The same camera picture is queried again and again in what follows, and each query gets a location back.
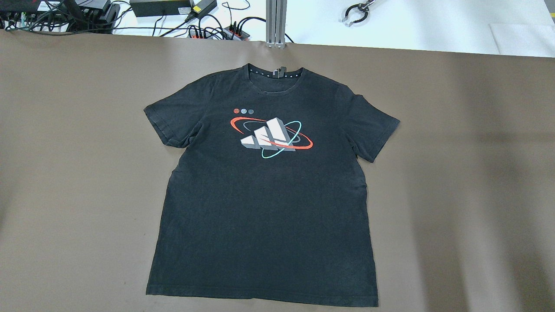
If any black graphic t-shirt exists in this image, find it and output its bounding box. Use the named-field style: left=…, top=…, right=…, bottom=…
left=144, top=64, right=400, bottom=307

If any power strip with red switches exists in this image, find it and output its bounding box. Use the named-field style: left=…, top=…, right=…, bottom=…
left=186, top=26, right=250, bottom=41

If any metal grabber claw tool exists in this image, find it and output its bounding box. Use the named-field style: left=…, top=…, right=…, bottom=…
left=340, top=0, right=375, bottom=26

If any black power adapter brick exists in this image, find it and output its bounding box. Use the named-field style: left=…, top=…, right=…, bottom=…
left=129, top=0, right=195, bottom=17

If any white paper sheet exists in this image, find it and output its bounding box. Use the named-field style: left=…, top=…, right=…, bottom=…
left=489, top=23, right=555, bottom=58

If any aluminium frame post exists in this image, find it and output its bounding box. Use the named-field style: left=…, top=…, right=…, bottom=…
left=266, top=0, right=287, bottom=48

